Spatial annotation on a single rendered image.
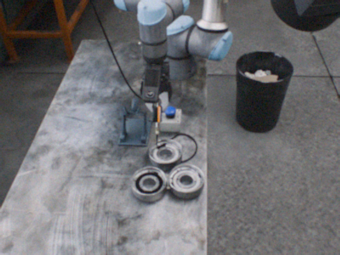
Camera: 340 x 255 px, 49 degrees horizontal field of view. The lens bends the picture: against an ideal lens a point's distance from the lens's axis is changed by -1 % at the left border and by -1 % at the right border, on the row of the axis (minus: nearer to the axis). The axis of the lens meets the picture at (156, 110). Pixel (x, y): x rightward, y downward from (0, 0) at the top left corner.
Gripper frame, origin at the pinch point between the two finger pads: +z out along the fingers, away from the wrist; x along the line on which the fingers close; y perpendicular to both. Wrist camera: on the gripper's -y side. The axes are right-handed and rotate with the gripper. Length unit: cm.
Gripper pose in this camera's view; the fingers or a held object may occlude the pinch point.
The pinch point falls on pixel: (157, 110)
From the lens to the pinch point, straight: 118.7
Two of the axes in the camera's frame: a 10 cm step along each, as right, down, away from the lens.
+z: 0.6, 7.6, 6.5
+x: -9.9, -0.4, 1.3
